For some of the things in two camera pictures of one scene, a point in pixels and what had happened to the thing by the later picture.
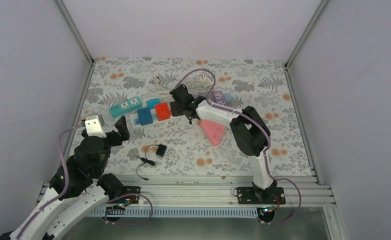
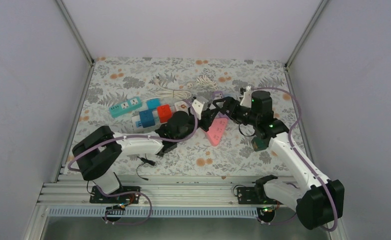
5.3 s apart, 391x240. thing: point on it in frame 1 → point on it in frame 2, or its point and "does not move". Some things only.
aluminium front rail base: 219,196 does not move
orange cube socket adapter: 163,111 does not move
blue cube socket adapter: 145,116 does not move
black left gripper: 121,126 → 206,119
